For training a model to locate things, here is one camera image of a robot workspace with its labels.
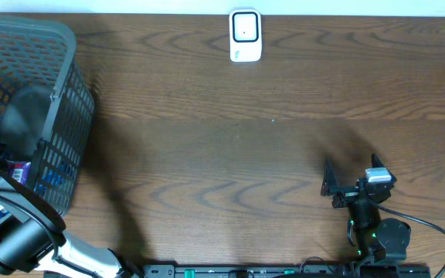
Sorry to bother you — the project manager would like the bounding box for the purple snack pack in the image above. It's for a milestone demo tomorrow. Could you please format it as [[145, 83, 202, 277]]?
[[7, 161, 31, 185]]

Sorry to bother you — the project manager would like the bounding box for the grey plastic mesh basket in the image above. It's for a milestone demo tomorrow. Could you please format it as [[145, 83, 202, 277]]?
[[0, 15, 95, 218]]

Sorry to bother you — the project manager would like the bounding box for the white barcode scanner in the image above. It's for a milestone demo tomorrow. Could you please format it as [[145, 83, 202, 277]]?
[[229, 9, 263, 63]]

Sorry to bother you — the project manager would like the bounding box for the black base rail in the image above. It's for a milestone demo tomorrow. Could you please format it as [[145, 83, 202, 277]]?
[[142, 262, 431, 278]]

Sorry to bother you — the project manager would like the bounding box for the blue snack wrapper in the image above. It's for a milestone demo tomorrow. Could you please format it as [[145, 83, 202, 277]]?
[[42, 162, 74, 194]]

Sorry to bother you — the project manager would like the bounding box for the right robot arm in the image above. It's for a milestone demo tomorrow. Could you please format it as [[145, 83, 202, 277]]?
[[321, 154, 411, 277]]

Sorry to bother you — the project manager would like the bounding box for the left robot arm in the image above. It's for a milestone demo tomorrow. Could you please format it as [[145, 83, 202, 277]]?
[[0, 160, 144, 277]]

